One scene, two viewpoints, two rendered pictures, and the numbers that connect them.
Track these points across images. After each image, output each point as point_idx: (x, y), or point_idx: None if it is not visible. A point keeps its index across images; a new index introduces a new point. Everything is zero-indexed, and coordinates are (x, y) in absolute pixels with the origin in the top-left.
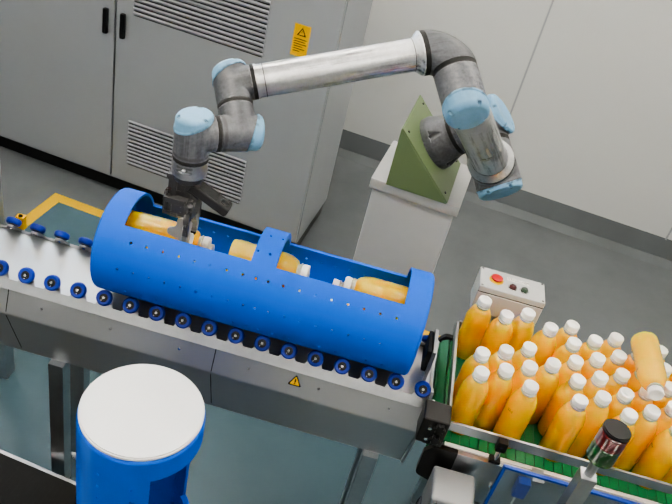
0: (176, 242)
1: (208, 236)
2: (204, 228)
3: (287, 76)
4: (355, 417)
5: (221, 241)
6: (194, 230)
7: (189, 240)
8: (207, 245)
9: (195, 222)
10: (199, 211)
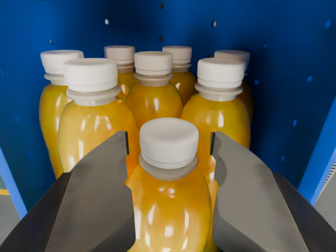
0: (317, 194)
1: (19, 83)
2: (8, 105)
3: None
4: None
5: (9, 38)
6: (124, 144)
7: (195, 138)
8: (110, 65)
9: (119, 175)
10: (60, 224)
